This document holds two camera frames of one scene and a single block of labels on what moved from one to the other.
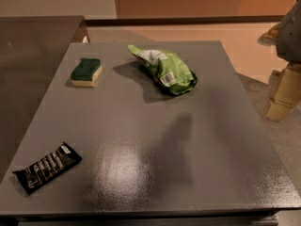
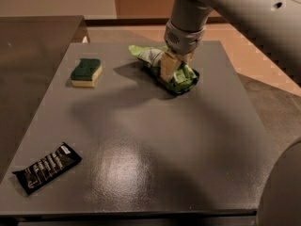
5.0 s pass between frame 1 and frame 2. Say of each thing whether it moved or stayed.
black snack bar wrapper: stayed
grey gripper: moved
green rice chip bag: stayed
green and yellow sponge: stayed
